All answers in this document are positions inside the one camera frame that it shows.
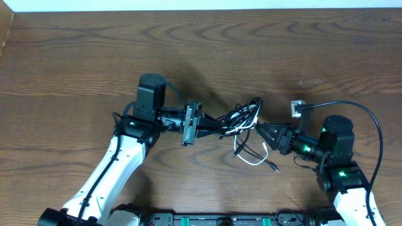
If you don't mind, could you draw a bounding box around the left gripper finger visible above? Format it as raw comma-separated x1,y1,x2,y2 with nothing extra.
196,127,222,138
198,112,222,126

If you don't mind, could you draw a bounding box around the white usb cable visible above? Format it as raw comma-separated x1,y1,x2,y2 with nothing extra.
224,105,269,166

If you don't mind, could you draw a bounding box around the black usb cable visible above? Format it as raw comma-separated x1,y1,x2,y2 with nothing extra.
216,97,281,173

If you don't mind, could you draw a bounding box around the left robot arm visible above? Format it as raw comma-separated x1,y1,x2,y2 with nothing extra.
38,73,222,225

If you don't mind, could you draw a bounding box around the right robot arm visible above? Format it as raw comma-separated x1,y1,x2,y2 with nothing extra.
255,115,385,225

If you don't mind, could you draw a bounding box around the cardboard box edge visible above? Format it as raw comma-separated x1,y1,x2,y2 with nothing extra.
0,0,14,55

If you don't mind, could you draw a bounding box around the right camera cable black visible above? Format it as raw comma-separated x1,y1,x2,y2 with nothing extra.
298,100,384,226

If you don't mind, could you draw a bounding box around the camera cable black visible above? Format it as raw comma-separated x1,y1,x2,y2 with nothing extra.
298,100,384,226
64,112,136,225

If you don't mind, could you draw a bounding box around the left camera cable black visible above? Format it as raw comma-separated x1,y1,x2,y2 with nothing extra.
64,112,136,225

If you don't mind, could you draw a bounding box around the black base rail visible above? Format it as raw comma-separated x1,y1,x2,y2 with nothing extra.
145,211,317,226

